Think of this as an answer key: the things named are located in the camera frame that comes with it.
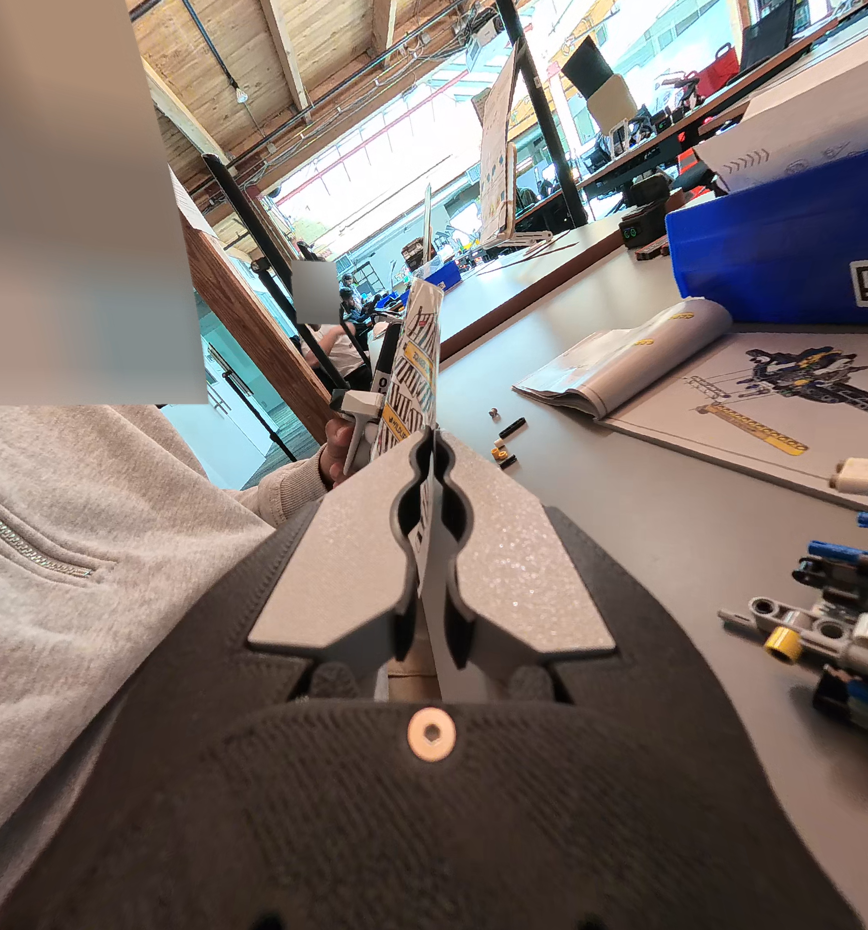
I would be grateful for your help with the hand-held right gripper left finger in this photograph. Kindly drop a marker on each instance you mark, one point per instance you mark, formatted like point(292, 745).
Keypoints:
point(318, 581)

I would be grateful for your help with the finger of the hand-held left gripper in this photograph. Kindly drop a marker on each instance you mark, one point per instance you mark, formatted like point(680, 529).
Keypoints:
point(361, 407)

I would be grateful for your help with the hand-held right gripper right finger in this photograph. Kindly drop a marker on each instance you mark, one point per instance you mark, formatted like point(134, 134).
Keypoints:
point(528, 581)

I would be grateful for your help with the zebra striped sticker sheet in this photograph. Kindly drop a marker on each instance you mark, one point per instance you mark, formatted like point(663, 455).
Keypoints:
point(416, 363)

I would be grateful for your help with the person's left forearm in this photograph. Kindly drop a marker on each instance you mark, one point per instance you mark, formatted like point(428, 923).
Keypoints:
point(289, 487)

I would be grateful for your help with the yellow and black lego pin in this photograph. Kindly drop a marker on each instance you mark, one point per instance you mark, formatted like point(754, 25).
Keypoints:
point(504, 453)

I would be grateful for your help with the partly built lego model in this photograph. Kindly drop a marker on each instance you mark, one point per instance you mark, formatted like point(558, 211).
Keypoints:
point(841, 625)

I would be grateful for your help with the person's left hand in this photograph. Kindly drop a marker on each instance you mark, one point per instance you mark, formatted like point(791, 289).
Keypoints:
point(336, 450)

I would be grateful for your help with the plain blue storage bin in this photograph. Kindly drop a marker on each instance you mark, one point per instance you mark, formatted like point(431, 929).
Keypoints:
point(445, 274)

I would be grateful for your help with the black slanted pole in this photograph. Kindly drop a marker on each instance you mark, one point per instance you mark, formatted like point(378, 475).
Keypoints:
point(259, 232)

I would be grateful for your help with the open instruction booklet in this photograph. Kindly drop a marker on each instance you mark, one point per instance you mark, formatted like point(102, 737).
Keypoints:
point(695, 407)

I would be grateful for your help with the black steel column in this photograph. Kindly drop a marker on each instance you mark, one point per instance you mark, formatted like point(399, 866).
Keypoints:
point(543, 116)

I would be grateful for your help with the black device with green logo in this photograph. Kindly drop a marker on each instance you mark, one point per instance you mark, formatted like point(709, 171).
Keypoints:
point(645, 214)

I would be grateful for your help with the blue storage bin with tag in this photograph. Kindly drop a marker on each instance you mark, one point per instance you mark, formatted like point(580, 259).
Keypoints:
point(754, 254)

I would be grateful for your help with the stack of white booklets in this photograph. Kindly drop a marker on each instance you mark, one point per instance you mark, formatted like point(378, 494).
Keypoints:
point(804, 123)

